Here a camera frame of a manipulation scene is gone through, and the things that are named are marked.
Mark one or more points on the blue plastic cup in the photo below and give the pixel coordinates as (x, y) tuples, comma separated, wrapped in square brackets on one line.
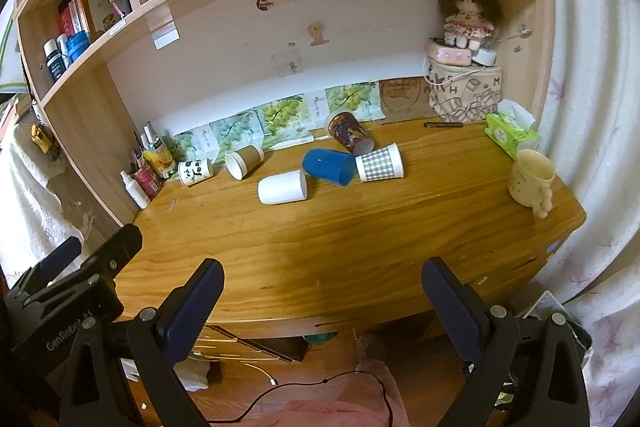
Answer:
[(330, 165)]

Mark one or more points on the checkered paper cup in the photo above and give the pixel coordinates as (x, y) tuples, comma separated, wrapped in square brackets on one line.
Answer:
[(380, 165)]

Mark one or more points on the brown drawing card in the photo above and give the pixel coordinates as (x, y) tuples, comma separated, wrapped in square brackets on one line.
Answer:
[(404, 99)]

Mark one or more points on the letter print fabric bag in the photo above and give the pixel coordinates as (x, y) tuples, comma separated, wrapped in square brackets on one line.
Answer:
[(463, 94)]

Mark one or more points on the white small bottle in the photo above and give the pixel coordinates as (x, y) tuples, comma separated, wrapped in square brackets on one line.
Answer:
[(135, 190)]

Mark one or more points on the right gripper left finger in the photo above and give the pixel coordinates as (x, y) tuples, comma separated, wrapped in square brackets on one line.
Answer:
[(161, 337)]

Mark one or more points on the white curtain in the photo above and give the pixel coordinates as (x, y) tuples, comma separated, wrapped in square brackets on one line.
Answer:
[(590, 130)]

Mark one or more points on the dark patterned paper cup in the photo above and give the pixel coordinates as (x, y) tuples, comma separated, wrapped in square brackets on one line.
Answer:
[(343, 126)]

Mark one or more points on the brown sleeve paper cup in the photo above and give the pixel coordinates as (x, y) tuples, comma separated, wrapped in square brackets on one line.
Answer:
[(240, 163)]

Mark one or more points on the red pink tube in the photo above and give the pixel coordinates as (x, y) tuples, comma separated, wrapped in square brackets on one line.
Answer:
[(146, 178)]

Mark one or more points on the green tissue pack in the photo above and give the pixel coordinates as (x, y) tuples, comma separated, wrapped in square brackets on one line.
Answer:
[(511, 127)]

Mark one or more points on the dark blue bottle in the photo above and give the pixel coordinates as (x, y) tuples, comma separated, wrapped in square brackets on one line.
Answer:
[(54, 60)]

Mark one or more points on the cream ceramic mug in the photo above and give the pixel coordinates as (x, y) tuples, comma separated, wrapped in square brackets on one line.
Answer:
[(530, 182)]

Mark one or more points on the wooden desk hutch shelf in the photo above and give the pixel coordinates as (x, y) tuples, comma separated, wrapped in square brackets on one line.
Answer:
[(177, 64)]

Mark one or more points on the brown haired doll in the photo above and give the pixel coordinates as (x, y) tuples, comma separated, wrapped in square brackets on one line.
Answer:
[(467, 24)]

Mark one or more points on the white plastic cup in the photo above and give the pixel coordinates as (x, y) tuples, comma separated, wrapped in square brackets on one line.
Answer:
[(283, 188)]

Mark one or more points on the grape picture card strip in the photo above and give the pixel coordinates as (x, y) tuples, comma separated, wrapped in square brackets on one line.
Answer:
[(278, 124)]

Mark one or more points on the pink round box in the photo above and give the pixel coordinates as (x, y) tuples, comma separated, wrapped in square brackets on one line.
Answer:
[(448, 55)]

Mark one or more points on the black pen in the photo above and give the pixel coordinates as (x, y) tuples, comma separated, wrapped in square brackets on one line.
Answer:
[(442, 125)]

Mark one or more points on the panda print white cup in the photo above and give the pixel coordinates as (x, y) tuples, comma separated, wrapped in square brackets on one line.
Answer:
[(194, 171)]

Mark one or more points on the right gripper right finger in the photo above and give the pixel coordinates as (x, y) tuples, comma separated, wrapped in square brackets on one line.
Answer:
[(488, 341)]

